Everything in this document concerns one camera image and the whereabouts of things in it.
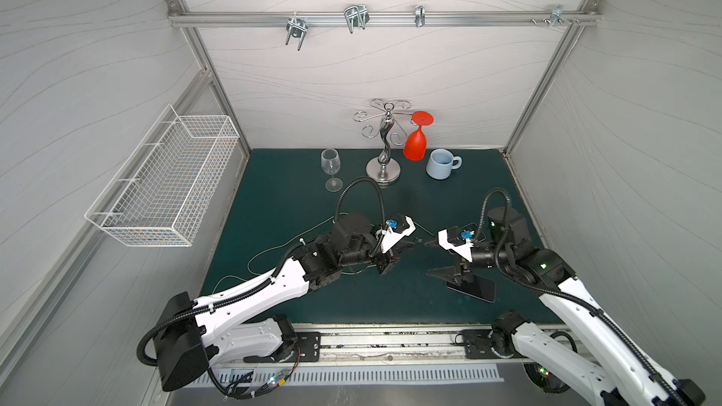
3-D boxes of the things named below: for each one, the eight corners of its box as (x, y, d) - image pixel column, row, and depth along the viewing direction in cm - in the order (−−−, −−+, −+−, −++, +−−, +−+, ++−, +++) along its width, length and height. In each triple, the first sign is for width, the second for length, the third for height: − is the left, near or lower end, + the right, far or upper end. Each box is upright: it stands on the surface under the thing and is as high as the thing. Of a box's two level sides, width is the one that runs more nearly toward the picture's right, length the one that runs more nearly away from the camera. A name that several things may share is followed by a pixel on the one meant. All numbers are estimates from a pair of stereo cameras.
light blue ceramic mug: (419, 170, 115) (421, 159, 110) (437, 154, 120) (440, 144, 116) (441, 184, 110) (444, 174, 105) (458, 168, 115) (462, 157, 110)
